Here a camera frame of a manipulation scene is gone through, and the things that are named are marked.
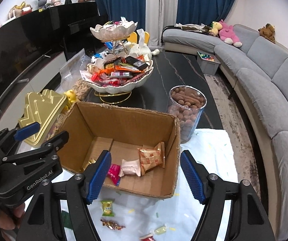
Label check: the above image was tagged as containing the pink plush toy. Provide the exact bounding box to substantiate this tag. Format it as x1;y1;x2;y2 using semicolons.
218;19;243;47

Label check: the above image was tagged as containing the light blue patterned cloth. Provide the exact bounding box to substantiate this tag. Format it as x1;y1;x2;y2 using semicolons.
56;128;239;241

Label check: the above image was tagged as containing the yellow pink snack packet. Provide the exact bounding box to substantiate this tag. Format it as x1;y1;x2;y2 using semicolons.
82;157;98;172

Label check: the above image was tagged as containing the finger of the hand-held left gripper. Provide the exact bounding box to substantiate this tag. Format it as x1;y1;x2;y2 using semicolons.
0;122;40;153
4;131;70;165

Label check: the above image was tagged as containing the gold-lidded clear candy container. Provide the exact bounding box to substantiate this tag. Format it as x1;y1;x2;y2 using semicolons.
18;89;70;148

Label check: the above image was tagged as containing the copper snack packet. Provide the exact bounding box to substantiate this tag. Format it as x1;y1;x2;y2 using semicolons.
154;141;165;168
137;148;159;178

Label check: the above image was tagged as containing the brown plush toy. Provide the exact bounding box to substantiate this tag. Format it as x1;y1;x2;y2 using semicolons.
258;23;276;44

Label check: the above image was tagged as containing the small green candy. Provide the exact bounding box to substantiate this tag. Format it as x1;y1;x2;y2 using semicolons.
101;199;115;217

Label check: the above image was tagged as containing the white tiered snack dish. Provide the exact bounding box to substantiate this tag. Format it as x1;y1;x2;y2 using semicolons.
80;21;154;104

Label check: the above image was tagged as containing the black upright piano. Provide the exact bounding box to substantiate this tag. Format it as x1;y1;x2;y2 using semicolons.
47;1;102;56

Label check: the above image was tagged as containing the gold white ornament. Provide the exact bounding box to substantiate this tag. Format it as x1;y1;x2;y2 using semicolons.
9;2;33;19

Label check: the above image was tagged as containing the clear jar of nuts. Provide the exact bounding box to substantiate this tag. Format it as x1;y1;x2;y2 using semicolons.
166;85;206;142

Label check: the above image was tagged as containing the grey storage bin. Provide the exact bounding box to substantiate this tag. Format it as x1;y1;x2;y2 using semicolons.
197;51;221;75

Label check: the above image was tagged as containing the red snack packet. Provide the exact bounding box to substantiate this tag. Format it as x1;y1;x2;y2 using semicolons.
139;233;157;241

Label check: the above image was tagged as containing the clear bag of nuts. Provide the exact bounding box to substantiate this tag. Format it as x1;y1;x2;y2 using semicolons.
59;49;95;101

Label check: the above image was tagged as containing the yellow plush toy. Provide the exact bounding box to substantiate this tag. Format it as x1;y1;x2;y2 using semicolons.
208;21;222;36

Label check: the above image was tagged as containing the brown cardboard box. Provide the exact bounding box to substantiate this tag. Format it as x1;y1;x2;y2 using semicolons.
58;101;182;199

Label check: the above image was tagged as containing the brown wrapped candy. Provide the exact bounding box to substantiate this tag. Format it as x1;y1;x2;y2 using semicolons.
100;218;126;231

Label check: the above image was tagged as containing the yellow duck toy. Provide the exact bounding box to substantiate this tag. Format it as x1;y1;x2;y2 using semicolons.
63;89;77;109

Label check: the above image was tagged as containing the patterned cloth heap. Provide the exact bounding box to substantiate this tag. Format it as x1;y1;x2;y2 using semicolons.
174;23;211;33

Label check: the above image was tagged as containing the black television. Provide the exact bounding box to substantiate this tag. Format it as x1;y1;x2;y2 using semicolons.
0;10;67;91

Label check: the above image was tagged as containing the white sheer curtain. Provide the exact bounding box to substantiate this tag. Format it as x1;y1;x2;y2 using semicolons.
145;0;181;47

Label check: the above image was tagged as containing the white plush tissue holder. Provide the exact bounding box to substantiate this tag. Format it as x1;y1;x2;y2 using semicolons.
129;29;152;61

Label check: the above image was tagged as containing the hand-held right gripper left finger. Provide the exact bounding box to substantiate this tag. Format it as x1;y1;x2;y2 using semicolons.
17;150;112;241

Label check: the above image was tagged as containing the mottled grey rug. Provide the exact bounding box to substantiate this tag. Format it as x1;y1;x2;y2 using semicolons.
204;73;262;206

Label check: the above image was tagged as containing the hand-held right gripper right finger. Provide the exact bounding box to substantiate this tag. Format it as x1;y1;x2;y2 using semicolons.
180;150;276;241

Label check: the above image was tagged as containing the yellow chair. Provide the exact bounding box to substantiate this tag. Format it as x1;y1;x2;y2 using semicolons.
129;31;149;44

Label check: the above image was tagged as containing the grey sectional sofa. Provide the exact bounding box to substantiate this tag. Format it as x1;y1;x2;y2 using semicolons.
162;24;288;241

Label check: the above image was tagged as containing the blue curtain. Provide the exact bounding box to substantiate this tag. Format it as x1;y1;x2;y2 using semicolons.
175;0;242;27
88;0;148;31

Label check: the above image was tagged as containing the grey television cabinet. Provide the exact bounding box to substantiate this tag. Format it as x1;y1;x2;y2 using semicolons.
0;50;68;131

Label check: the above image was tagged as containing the heap of assorted snack packets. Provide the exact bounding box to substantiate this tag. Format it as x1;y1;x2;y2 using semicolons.
81;54;152;87

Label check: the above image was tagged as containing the person's left hand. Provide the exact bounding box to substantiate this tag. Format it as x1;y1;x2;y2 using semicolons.
0;202;26;231

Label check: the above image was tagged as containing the beige snack packet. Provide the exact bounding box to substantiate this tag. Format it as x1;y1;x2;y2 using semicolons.
119;159;141;177

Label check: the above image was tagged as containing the pale green wrapped candy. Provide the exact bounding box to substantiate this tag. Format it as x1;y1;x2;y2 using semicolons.
150;226;176;234

